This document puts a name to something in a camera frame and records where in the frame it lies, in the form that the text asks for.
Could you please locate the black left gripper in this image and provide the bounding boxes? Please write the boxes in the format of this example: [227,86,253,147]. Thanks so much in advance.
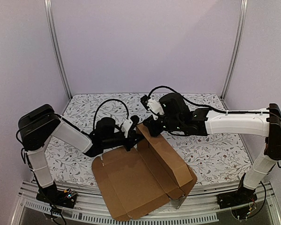
[103,131,145,152]

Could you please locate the brown cardboard box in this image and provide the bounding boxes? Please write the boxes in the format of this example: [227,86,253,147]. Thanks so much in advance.
[92,124,197,221]

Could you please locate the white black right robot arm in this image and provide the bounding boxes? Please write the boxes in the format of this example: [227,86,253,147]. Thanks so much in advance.
[140,92,281,204]

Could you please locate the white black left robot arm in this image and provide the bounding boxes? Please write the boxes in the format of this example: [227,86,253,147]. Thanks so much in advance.
[16,104,144,203]

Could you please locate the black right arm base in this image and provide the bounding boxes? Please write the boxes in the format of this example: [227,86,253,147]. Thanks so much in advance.
[217,180,257,209]

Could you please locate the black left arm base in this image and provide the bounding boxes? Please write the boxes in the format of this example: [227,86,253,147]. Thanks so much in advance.
[36,182,78,209]

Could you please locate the floral patterned table mat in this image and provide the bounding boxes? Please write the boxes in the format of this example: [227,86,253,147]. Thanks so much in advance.
[45,93,251,187]

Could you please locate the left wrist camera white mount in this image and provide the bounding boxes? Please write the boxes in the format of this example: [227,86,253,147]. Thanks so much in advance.
[120,115,140,138]

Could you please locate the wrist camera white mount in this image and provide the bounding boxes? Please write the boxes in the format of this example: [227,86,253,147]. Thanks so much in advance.
[140,95,164,120]
[120,115,140,138]

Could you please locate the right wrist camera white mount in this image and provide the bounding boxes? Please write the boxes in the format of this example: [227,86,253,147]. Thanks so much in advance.
[140,95,164,120]

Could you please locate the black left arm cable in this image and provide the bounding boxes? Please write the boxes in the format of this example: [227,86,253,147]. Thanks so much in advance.
[93,99,129,132]

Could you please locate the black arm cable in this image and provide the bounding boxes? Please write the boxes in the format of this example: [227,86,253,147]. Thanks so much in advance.
[147,85,281,132]
[93,99,129,132]

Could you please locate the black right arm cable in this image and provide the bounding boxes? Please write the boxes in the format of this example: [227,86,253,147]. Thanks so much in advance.
[147,85,281,132]

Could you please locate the aluminium front rail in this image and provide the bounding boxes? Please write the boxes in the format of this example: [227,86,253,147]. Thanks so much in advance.
[11,181,281,225]

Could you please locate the right aluminium frame post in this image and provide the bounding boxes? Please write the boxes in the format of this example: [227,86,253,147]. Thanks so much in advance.
[220,0,248,101]

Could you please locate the aluminium frame post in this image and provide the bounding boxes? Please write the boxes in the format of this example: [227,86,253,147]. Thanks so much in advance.
[220,0,248,101]
[44,0,73,100]

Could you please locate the left aluminium frame post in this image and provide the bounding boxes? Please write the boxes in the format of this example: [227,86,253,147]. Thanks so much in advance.
[44,0,73,100]

